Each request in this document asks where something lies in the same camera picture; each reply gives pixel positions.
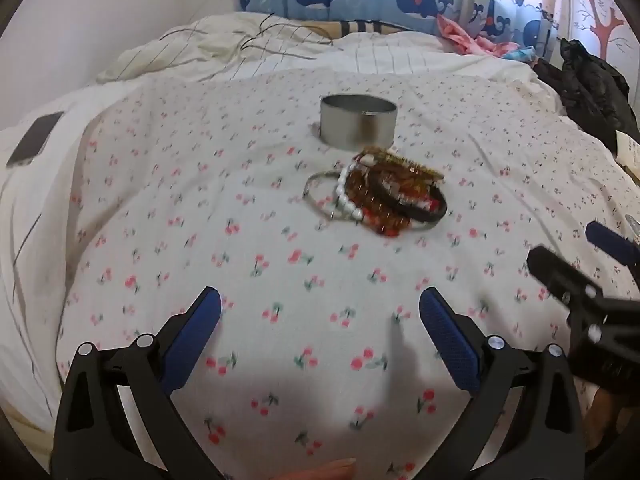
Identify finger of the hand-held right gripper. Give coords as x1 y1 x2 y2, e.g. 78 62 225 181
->
526 245 640 391
586 220 640 282

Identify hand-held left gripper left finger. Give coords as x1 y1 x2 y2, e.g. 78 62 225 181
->
50 286 223 480

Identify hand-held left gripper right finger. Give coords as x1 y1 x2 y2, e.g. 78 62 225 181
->
419 287 586 480

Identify black band bracelet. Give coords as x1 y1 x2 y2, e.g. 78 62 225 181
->
370 175 447 227

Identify white bead bracelet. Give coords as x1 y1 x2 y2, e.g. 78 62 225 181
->
334 156 366 222

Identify amber bead bracelet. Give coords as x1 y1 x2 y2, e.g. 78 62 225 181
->
345 162 426 233

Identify silver bangle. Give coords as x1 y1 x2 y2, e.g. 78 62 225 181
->
303 170 441 231

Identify gold chain bracelet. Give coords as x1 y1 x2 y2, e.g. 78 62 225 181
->
357 147 445 181

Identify round metal tin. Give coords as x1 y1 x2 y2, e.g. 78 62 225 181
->
320 94 398 151

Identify person's left hand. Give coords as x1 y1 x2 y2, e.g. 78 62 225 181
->
270 457 357 480

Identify white paper sheet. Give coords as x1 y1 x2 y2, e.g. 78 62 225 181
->
615 130 640 181

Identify cherry print blanket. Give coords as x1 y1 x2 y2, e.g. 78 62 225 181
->
55 67 640 480

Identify black jacket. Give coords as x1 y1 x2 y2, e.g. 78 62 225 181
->
532 37 640 156

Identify curtain with red tree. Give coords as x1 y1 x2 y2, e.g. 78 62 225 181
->
565 0 633 63

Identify grey smartphone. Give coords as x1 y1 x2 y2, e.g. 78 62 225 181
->
5 111 66 169

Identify pink cloth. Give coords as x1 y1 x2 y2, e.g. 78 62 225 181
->
435 14 521 58

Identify cream striped quilt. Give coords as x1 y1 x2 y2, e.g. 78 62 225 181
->
95 12 538 86

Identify black cable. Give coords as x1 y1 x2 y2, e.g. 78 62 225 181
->
160 12 333 56

